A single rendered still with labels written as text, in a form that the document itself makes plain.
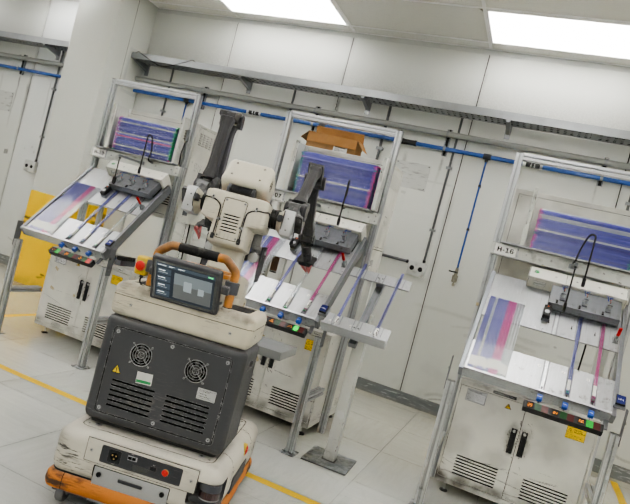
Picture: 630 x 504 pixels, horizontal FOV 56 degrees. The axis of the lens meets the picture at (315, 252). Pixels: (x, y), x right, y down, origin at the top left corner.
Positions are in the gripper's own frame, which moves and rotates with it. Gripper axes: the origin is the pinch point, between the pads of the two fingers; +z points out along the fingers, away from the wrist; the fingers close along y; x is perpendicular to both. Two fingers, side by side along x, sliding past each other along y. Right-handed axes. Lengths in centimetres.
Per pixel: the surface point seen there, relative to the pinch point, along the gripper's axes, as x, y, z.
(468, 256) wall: -156, -68, 84
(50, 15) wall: -259, 430, -32
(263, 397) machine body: 44, 12, 67
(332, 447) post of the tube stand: 64, -42, 59
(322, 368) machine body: 27, -20, 46
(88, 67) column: -177, 310, -17
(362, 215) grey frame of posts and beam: -46, -16, -14
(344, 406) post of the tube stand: 49, -43, 42
